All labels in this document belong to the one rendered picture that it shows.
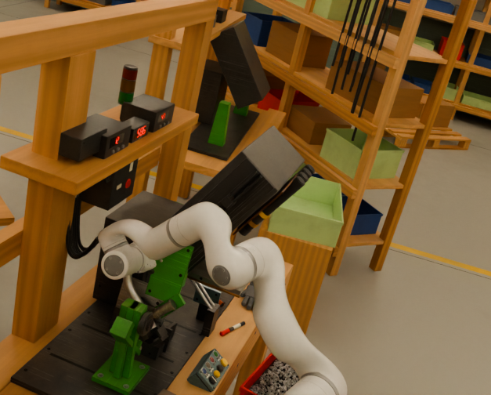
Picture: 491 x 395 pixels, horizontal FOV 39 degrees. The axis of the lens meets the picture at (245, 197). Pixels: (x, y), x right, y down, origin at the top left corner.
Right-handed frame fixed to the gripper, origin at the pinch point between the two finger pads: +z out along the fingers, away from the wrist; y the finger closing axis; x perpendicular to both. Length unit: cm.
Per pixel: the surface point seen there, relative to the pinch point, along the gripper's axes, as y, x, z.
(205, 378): -44.2, -1.5, -4.9
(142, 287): -9.1, 9.4, 5.9
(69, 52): 57, -18, -43
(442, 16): 157, -256, 793
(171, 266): -7.1, -4.3, 2.6
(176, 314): -23.7, 10.0, 27.7
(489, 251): -111, -139, 418
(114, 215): 17.6, 9.8, 11.1
